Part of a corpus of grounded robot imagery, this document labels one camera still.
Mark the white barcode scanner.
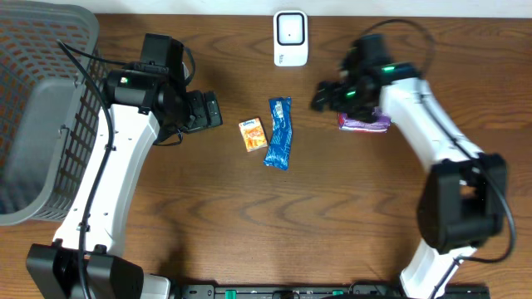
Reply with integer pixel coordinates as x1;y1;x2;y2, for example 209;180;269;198
273;10;309;67

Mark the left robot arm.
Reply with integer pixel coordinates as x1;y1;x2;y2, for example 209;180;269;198
26;33;223;298

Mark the left black cable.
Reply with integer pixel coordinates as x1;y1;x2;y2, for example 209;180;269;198
56;39;126;299

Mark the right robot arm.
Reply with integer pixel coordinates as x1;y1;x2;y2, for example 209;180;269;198
311;34;509;298

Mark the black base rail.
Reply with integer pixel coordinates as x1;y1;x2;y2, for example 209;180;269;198
179;283;491;299

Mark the pink purple liner pack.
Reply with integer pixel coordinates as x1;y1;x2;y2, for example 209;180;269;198
337;107;392;133

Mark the right black cable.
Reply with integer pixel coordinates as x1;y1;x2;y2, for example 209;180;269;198
361;18;517;299

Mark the grey plastic mesh basket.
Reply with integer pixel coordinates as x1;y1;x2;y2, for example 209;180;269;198
1;1;107;226

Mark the black cable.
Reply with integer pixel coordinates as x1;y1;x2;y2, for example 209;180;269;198
361;18;517;299
56;39;126;299

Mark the orange Kleenex tissue pack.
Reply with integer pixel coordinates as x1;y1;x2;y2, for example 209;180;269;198
239;118;268;152

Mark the blue Oreo cookie pack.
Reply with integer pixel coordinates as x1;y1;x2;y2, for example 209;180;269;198
264;97;293;170

